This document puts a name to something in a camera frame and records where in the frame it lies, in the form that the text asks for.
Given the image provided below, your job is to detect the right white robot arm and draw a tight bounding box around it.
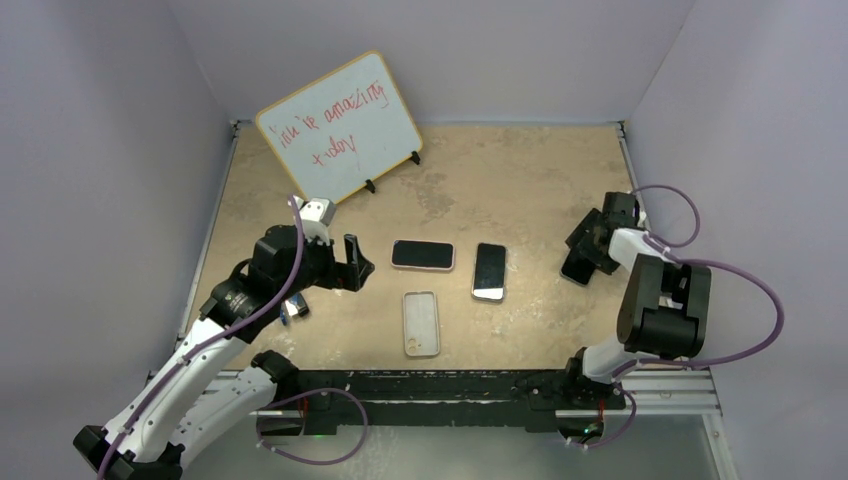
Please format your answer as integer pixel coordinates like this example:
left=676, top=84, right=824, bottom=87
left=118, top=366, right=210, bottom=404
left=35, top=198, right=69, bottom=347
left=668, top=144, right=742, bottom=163
left=560, top=192, right=712, bottom=407

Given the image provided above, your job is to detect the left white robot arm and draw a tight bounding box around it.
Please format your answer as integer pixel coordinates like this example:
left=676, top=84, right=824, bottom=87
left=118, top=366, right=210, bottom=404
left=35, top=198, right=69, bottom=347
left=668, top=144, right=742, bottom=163
left=73, top=224, right=374, bottom=479

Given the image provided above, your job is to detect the pink phone case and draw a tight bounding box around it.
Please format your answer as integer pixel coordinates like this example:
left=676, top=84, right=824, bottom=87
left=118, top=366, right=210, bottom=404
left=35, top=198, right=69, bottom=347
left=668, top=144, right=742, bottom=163
left=390, top=239, right=457, bottom=272

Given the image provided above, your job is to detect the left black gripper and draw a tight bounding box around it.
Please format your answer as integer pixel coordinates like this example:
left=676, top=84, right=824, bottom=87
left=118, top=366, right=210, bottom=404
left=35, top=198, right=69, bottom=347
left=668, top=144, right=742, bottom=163
left=277, top=229, right=372, bottom=301

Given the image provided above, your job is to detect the blue black stapler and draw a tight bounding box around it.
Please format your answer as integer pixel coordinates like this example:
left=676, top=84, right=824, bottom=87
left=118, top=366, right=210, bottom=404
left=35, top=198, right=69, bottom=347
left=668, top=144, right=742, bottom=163
left=280, top=293, right=310, bottom=326

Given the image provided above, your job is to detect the black phone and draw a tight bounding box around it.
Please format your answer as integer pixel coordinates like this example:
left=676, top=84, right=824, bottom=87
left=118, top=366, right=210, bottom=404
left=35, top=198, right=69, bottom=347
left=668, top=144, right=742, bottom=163
left=560, top=257, right=596, bottom=286
left=472, top=243, right=507, bottom=301

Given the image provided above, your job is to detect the clear phone case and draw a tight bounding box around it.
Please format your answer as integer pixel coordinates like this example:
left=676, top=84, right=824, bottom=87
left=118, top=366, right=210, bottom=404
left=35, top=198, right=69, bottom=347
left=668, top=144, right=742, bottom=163
left=470, top=242, right=509, bottom=304

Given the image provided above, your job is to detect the black smartphone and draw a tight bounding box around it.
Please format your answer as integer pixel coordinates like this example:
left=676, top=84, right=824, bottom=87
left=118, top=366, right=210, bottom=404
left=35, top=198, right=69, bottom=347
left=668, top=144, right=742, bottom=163
left=392, top=241, right=455, bottom=268

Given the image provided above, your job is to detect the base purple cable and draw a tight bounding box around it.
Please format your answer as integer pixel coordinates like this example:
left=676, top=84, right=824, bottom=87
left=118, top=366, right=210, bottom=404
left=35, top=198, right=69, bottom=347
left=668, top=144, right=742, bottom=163
left=563, top=387, right=637, bottom=452
left=255, top=386, right=370, bottom=466

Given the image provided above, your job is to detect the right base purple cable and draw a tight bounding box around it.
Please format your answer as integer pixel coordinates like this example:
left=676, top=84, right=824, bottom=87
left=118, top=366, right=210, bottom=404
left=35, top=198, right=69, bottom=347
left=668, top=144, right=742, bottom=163
left=563, top=387, right=637, bottom=452

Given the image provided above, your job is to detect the whiteboard with orange frame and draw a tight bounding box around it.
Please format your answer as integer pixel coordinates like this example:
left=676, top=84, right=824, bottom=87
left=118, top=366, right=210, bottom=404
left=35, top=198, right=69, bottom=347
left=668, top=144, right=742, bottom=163
left=254, top=50, right=423, bottom=203

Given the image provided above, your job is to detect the translucent white phone case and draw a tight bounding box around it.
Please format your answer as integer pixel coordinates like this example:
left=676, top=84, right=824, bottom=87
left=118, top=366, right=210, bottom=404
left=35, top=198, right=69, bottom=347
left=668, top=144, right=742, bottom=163
left=402, top=291, right=440, bottom=357

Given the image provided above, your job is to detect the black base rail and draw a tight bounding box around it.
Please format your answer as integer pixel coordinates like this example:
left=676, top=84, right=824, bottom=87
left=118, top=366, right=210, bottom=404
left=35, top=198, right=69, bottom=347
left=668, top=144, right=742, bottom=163
left=263, top=367, right=627, bottom=437

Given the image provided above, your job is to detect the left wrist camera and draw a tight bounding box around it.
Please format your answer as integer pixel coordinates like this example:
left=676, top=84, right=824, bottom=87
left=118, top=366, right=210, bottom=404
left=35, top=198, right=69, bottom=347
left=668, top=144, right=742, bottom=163
left=294, top=196, right=336, bottom=245

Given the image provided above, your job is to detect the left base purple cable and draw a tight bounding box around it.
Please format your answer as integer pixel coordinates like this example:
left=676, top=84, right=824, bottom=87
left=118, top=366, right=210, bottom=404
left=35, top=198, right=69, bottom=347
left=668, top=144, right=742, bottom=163
left=255, top=386, right=370, bottom=466

